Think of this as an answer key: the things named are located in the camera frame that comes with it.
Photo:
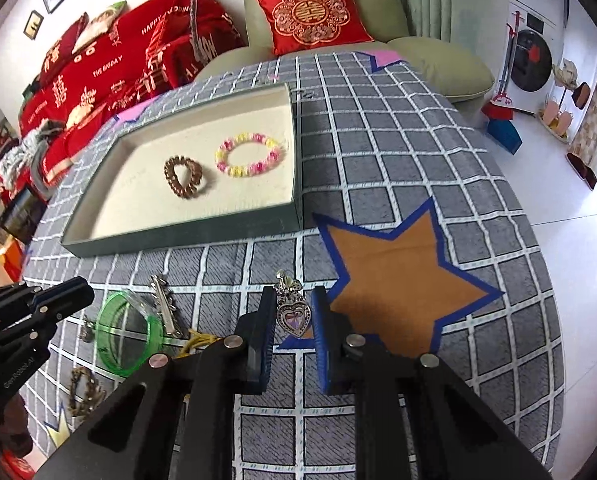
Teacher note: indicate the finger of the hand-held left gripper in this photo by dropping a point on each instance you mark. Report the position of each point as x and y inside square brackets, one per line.
[26, 334]
[71, 291]

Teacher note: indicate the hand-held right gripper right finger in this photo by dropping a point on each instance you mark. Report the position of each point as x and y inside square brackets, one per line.
[322, 345]

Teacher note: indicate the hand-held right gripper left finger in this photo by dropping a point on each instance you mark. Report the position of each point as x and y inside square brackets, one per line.
[266, 342]

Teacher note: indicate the green transparent bangle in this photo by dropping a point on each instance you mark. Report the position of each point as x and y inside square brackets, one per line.
[121, 367]

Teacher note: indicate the silver metal hair clip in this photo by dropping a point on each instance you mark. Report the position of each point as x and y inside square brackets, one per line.
[166, 305]

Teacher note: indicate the green tray with beige lining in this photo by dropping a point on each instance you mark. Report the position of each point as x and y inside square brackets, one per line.
[143, 185]

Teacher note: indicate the dark printed box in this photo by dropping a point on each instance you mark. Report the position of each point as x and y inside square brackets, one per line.
[21, 215]

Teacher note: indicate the grey knitted cloth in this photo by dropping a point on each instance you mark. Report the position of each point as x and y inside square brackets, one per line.
[23, 157]

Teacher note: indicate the red blanket sofa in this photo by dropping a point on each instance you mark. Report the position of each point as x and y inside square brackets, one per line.
[118, 75]

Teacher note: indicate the grey checked tablecloth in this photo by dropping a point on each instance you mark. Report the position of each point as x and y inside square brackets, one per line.
[403, 135]

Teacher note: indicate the red pillow with white characters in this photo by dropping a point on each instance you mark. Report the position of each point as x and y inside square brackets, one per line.
[61, 47]

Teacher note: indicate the face print pillow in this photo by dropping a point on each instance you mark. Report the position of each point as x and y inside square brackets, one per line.
[98, 25]

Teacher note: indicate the blue box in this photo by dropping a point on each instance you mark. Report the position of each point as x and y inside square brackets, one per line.
[503, 135]

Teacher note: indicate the red broom and dustpan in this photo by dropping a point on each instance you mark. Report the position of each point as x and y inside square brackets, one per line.
[498, 102]

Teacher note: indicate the pale green armchair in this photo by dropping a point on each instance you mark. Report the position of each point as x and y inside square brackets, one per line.
[428, 60]

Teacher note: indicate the red embroidered square cushion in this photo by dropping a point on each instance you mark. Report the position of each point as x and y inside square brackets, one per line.
[311, 15]

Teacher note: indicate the checked folding board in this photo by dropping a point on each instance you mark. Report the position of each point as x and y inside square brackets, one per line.
[594, 125]

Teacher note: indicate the white front-load washing machine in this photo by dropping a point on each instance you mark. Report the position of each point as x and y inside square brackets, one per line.
[531, 60]

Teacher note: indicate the brown wooden ornament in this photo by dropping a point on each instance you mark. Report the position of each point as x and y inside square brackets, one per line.
[581, 95]

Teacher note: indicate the cream decorative flowers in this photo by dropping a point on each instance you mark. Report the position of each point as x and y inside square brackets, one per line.
[564, 72]

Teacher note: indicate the small framed wall picture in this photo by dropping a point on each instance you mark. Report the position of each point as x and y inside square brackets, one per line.
[33, 25]

